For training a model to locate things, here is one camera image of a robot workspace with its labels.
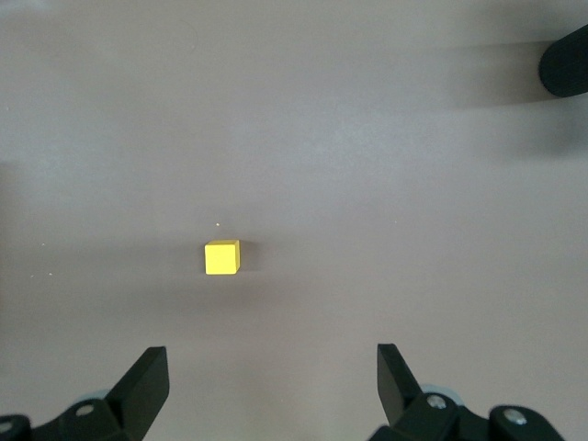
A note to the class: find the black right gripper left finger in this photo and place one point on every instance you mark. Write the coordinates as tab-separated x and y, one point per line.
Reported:
138	390

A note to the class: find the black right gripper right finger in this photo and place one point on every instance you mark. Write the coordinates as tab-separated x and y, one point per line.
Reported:
399	390

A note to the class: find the yellow wooden cube block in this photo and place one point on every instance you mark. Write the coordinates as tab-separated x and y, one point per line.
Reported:
220	259

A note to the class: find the black round foam object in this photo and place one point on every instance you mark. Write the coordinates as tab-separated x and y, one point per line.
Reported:
567	64

